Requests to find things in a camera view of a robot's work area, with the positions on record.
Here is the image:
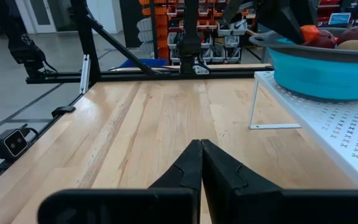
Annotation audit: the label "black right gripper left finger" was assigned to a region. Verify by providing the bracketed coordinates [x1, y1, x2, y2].
[37, 139, 202, 224]

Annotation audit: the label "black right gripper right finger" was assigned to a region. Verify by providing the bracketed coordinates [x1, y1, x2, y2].
[201, 139, 358, 224]

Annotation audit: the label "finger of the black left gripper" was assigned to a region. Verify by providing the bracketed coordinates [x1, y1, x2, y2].
[292, 0, 321, 27]
[256, 0, 306, 44]

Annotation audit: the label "orange fruit piece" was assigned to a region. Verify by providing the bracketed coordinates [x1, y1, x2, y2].
[300, 24, 320, 43]

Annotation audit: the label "dark red round fruit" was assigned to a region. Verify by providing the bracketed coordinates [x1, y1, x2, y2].
[337, 26, 358, 46]
[303, 29, 338, 50]

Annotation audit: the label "tan brown kiwi fruit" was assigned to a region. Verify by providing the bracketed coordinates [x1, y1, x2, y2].
[336, 39, 358, 52]

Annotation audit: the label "blue collapsible bowl grey rim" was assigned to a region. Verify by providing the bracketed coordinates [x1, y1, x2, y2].
[249, 26, 358, 101]

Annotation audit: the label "red storage bins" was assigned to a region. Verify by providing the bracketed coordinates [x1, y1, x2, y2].
[318, 0, 343, 22]

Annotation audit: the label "laptop with blue screen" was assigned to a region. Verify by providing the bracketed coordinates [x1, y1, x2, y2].
[328, 12, 352, 26]

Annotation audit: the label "rack with orange bins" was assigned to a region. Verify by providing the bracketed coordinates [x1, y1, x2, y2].
[137, 0, 251, 65]

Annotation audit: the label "blue floor bin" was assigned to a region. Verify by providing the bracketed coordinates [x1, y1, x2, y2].
[119, 58, 169, 68]

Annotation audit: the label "white perforated metal shelf riser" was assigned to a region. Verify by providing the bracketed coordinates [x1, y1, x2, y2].
[249, 70, 358, 190]

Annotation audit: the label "black table clamp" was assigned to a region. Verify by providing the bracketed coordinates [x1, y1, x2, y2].
[51, 105, 76, 119]

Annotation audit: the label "black aluminium table frame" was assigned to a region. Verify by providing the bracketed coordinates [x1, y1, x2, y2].
[0, 0, 275, 194]

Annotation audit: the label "silver aluminium bracket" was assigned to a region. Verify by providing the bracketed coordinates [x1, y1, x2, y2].
[79, 54, 91, 95]

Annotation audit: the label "small black table camera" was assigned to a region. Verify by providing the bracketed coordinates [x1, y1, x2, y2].
[0, 123, 40, 161]

